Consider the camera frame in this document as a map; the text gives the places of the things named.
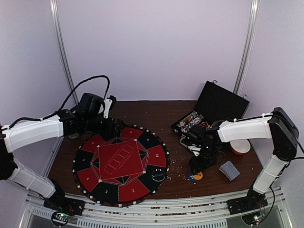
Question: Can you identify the clear dealer button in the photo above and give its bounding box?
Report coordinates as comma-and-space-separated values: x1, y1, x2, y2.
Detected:
151, 168, 166, 182

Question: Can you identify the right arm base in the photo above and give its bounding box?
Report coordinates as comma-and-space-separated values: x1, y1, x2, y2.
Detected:
227, 195, 268, 215

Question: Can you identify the orange white bowl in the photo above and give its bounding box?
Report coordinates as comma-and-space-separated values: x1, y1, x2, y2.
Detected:
230, 140, 251, 155

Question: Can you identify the blue small blind button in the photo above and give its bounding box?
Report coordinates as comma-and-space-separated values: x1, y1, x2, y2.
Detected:
189, 173, 197, 182

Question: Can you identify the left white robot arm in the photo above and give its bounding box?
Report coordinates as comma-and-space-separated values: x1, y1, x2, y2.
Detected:
0, 93, 117, 211

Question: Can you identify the red black triangle card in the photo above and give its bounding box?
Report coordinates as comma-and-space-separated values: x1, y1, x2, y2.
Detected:
198, 121, 211, 129

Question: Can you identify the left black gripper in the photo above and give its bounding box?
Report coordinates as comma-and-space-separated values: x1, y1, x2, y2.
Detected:
84, 115, 125, 135

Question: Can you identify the orange big blind button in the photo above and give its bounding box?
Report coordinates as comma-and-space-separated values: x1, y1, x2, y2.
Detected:
192, 172, 203, 181

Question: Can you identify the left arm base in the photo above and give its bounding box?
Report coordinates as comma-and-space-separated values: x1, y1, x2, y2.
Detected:
43, 196, 85, 216

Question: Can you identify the black poker chip case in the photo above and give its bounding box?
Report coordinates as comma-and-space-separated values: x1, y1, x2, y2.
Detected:
170, 80, 251, 158

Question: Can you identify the right aluminium frame post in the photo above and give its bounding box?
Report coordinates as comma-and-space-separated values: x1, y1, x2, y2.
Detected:
233, 0, 260, 95

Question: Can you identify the aluminium frame post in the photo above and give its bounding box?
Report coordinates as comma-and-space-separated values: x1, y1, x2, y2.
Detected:
49, 0, 74, 92
233, 0, 260, 95

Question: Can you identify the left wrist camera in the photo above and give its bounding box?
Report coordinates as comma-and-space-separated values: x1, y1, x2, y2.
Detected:
102, 95, 117, 119

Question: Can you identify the front aluminium rail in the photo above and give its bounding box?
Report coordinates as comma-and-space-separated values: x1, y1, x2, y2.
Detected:
17, 188, 294, 228

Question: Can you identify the chip row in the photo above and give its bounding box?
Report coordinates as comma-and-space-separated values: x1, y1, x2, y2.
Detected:
181, 114, 204, 133
179, 111, 198, 127

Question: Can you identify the back left chip row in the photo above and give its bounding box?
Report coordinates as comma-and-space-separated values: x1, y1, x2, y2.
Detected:
179, 111, 198, 127

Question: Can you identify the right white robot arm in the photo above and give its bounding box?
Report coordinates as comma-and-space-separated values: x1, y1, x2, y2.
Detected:
190, 107, 304, 210

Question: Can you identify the left aluminium frame post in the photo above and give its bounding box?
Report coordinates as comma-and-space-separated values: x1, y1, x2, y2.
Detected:
49, 0, 74, 92

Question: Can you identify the front left chip row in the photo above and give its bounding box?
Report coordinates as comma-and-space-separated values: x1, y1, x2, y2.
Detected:
181, 114, 204, 133

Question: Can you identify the round red black poker mat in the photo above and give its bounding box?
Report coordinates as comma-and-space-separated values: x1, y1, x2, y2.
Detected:
72, 125, 170, 207

